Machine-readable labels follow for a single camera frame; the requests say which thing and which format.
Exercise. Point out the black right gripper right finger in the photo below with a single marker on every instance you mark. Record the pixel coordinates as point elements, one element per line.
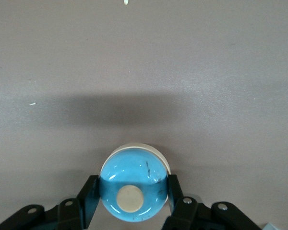
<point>194,215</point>

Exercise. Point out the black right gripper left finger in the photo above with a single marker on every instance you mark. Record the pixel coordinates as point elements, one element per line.
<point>62,215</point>

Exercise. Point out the blue dome call bell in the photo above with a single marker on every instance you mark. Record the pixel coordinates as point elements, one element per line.
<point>132,172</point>

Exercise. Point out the brown table cover mat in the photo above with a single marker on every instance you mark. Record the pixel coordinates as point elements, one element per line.
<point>144,60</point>

